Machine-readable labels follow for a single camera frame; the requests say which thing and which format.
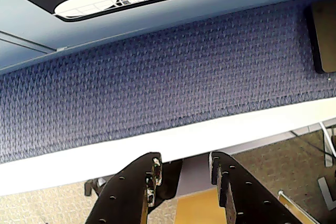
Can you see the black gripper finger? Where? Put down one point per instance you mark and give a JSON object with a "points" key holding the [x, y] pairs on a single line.
{"points": [[123, 190], [249, 197]]}

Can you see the black table clamp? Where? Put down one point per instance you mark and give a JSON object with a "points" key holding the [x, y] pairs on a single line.
{"points": [[92, 186]]}

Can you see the yellow wooden board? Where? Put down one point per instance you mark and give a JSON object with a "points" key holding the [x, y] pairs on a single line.
{"points": [[199, 208]]}

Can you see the blue woven mat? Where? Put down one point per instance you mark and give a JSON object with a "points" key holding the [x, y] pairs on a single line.
{"points": [[157, 77]]}

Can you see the brown board with black edge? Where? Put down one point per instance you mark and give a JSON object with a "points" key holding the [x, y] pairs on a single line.
{"points": [[326, 37]]}

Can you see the blue toy kitchen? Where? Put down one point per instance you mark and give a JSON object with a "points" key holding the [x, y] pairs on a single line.
{"points": [[39, 22]]}

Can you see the grey angle bracket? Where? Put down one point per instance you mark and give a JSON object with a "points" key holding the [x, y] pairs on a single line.
{"points": [[326, 195]]}

